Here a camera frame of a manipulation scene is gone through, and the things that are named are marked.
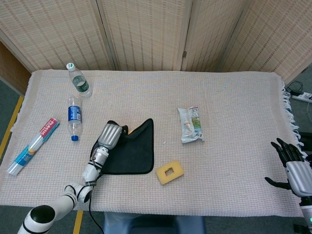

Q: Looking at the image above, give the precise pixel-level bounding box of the green label water bottle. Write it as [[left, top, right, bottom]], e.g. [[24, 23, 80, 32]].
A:
[[66, 62, 94, 98]]

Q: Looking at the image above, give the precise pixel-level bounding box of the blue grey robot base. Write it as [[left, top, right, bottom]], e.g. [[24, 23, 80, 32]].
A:
[[102, 211, 207, 234]]

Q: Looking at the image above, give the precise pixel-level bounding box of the black power adapter cable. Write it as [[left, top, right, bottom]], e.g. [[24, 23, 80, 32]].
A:
[[286, 81, 304, 96]]

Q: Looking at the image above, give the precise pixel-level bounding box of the blue label water bottle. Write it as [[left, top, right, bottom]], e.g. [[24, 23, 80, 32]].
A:
[[67, 96, 83, 142]]

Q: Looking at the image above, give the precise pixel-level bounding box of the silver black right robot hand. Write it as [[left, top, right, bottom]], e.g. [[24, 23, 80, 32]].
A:
[[265, 138, 312, 197]]

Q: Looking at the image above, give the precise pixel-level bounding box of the brown wooden cabinet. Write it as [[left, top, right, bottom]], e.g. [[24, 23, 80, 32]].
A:
[[0, 41, 32, 96]]

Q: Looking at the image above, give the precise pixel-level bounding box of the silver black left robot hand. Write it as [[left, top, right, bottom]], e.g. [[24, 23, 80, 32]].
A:
[[97, 123, 130, 150]]

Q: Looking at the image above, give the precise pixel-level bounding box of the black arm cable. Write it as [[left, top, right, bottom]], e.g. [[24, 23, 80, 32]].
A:
[[87, 184, 105, 234]]

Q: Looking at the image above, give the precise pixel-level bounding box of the yellow sponge with hole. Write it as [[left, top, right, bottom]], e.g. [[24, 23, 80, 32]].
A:
[[156, 159, 185, 186]]

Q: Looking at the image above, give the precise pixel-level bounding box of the black and yellow microfibre cloth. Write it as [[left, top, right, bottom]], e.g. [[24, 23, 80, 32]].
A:
[[90, 118, 155, 176]]

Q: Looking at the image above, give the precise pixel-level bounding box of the white foil snack packet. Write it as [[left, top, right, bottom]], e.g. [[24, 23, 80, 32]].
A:
[[177, 106, 205, 144]]

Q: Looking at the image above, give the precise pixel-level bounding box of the plastic wrap roll package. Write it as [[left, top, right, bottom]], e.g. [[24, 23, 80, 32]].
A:
[[6, 118, 60, 176]]

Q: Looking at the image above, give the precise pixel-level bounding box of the white power strip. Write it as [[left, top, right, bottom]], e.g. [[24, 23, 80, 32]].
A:
[[292, 92, 312, 102]]

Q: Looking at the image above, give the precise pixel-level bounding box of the pale woven tablecloth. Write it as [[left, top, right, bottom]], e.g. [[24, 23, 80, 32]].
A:
[[0, 69, 308, 218]]

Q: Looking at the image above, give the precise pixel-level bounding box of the bamboo folding screen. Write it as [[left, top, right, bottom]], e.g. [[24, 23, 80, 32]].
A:
[[0, 0, 312, 85]]

